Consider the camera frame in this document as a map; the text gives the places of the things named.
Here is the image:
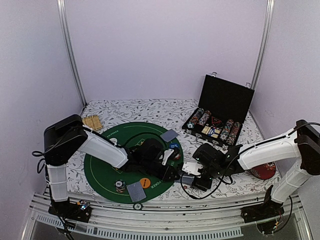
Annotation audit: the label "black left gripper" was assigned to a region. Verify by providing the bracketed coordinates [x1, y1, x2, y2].
[140, 158, 181, 183]

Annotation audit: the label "blue checked card deck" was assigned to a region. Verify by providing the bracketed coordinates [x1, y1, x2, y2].
[181, 175, 194, 187]

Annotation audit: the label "orange big blind button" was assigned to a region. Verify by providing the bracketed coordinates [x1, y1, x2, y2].
[139, 177, 151, 189]

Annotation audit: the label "blue small blind button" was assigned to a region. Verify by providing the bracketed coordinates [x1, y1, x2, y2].
[169, 143, 179, 149]

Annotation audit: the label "dealt cards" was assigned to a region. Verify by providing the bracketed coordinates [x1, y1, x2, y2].
[126, 181, 147, 203]
[160, 129, 178, 143]

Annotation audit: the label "small chip stack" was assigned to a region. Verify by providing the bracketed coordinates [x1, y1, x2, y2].
[173, 153, 181, 160]

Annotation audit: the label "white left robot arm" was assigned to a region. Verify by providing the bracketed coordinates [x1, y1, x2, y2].
[43, 114, 180, 217]

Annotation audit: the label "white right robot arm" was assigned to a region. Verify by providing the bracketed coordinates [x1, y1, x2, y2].
[182, 119, 320, 223]

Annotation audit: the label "boxed card deck in case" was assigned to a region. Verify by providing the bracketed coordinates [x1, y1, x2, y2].
[201, 126, 222, 139]

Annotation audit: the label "red triangle all-in marker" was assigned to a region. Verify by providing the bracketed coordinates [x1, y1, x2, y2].
[211, 116, 222, 126]

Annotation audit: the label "red floral bowl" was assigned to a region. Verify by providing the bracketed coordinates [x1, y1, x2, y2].
[249, 162, 277, 180]

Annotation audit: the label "black poker chip case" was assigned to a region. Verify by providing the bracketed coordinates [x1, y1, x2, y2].
[182, 75, 255, 149]

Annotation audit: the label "floral white tablecloth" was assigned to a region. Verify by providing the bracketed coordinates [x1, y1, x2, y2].
[66, 99, 281, 199]

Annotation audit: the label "green round poker mat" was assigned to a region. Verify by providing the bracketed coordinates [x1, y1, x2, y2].
[84, 122, 184, 204]

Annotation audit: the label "woven bamboo tray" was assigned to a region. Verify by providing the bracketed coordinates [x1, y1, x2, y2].
[82, 115, 103, 131]

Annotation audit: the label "aluminium right corner post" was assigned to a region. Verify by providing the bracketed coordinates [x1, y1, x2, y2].
[250, 0, 275, 90]

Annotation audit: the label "aluminium corner post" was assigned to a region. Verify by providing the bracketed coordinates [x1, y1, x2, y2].
[250, 0, 275, 90]
[56, 0, 88, 107]

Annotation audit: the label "aluminium left corner post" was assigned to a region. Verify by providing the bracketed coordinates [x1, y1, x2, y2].
[56, 0, 88, 107]

